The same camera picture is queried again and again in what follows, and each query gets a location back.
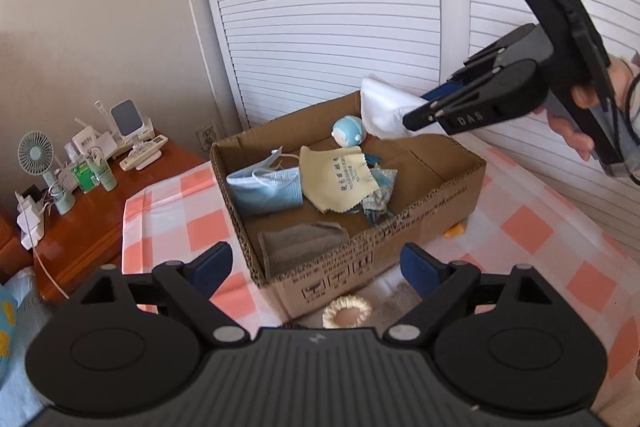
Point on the grey screen device on stand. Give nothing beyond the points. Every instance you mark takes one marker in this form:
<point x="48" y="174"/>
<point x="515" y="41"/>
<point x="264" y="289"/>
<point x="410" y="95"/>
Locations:
<point x="131" y="126"/>

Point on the blue white plush toy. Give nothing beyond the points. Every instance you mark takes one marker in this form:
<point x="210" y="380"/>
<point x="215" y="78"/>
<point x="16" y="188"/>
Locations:
<point x="349" y="131"/>

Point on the yellow lens cleaning cloth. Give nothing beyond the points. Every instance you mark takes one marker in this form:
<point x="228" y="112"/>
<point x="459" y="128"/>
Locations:
<point x="335" y="180"/>

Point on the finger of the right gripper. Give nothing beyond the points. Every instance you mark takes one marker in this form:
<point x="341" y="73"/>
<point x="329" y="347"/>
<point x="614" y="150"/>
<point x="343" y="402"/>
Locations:
<point x="478" y="64"/>
<point x="460" y="104"/>

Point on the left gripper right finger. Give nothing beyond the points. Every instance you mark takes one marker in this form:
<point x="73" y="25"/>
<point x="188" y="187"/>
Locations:
<point x="445" y="290"/>

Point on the pink white checkered tablecloth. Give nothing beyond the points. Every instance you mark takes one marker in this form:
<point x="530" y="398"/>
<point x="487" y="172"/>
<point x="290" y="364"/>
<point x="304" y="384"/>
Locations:
<point x="518" y="219"/>

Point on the brown cardboard box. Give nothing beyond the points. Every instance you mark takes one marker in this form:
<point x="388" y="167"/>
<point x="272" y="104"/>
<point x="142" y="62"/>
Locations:
<point x="316" y="220"/>

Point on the blue face mask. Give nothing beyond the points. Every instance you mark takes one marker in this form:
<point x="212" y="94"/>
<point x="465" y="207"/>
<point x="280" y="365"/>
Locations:
<point x="266" y="187"/>

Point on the small orange cone toy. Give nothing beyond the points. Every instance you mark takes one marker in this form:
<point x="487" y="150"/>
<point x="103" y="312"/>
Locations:
<point x="457" y="230"/>

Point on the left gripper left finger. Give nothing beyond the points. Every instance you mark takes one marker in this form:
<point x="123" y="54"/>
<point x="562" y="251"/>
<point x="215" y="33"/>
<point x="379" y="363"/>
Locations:
<point x="188" y="287"/>

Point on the yellow blue snack bag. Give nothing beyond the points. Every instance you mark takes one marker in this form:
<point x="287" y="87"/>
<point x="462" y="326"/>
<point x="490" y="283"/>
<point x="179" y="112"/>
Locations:
<point x="8" y="317"/>

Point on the grey fabric pouch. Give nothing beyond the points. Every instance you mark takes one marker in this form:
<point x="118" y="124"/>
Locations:
<point x="284" y="250"/>
<point x="403" y="299"/>

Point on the blue floral sachet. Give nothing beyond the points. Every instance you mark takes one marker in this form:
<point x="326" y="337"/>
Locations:
<point x="375" y="205"/>

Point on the green mini desk fan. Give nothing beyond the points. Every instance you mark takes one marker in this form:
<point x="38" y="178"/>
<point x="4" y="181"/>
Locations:
<point x="35" y="154"/>

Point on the white power strip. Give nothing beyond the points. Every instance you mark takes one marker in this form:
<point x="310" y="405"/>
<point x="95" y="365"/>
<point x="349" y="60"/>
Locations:
<point x="30" y="220"/>

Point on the cream hair scrunchie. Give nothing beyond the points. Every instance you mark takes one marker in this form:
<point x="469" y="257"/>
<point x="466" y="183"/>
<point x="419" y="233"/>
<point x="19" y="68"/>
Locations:
<point x="346" y="312"/>

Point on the white product box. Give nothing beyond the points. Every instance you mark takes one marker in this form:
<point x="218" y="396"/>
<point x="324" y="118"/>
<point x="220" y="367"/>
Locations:
<point x="85" y="140"/>

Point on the wooden nightstand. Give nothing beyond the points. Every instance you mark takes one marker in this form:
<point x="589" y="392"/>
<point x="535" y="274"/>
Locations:
<point x="90" y="235"/>

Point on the white louvered closet door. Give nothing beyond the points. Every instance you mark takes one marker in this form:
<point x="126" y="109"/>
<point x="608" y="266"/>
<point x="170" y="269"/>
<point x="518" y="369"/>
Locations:
<point x="400" y="6"/>

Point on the light blue pillow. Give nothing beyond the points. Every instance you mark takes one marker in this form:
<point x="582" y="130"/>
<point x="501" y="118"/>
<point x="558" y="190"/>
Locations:
<point x="20" y="403"/>

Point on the wall power outlet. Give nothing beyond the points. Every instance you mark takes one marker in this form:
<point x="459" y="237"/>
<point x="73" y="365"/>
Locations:
<point x="207" y="136"/>

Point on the white cloth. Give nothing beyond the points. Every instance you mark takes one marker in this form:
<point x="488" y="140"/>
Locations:
<point x="382" y="107"/>

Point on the white remote control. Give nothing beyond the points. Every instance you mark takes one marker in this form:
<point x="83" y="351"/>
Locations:
<point x="144" y="154"/>

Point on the green small bottle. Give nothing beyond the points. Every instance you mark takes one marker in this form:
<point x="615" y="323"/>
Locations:
<point x="100" y="168"/>

